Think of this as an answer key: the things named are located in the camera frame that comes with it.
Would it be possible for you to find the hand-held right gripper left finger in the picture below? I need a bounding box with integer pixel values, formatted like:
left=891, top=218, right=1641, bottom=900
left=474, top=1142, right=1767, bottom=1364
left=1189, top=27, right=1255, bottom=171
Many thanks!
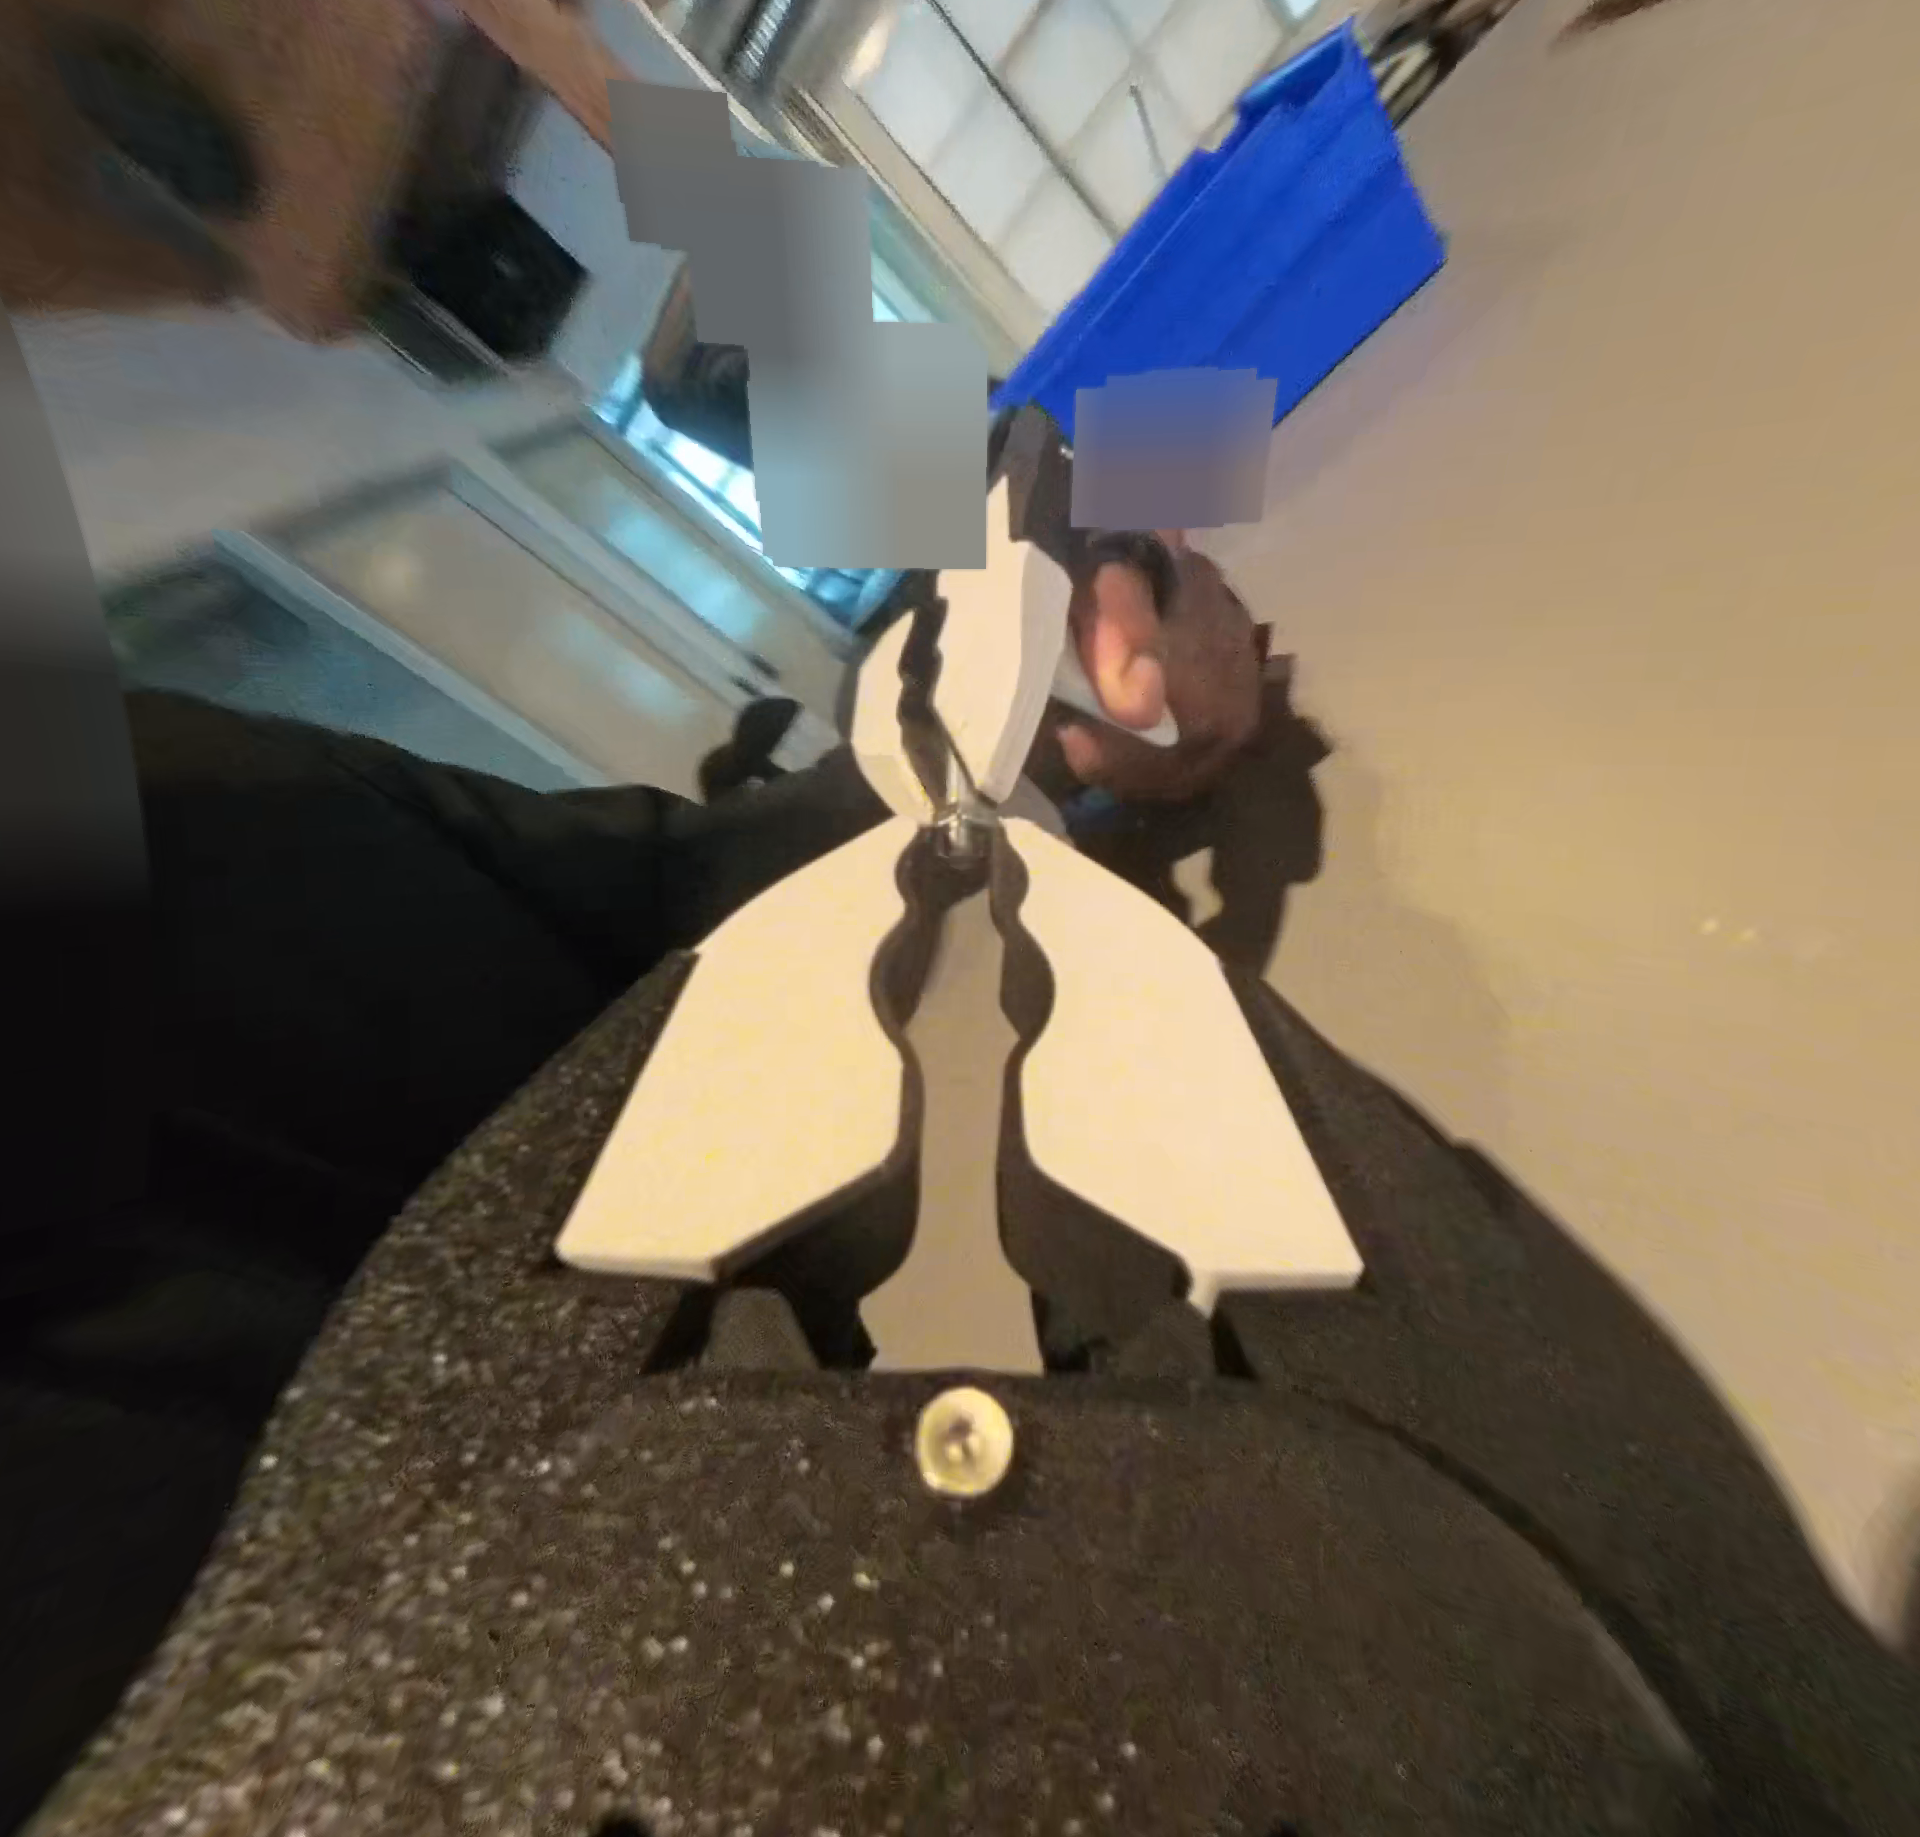
left=555, top=820, right=944, bottom=1365

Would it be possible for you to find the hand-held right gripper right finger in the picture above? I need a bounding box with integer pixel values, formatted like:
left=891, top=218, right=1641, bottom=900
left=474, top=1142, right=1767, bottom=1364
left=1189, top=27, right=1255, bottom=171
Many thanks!
left=990, top=820, right=1368, bottom=1365

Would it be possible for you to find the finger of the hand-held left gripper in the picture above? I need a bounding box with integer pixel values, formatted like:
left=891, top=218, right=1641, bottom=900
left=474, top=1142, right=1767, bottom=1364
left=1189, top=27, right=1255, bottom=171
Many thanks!
left=853, top=612, right=945, bottom=820
left=928, top=551, right=1073, bottom=805

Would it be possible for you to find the person's left hand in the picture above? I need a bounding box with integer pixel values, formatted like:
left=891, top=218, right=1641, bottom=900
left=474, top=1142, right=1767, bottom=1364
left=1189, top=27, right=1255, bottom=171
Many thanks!
left=1050, top=551, right=1276, bottom=805

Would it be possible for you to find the blue plastic bin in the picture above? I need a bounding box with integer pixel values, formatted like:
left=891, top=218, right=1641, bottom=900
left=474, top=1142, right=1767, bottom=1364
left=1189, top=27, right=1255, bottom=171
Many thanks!
left=990, top=19, right=1448, bottom=420

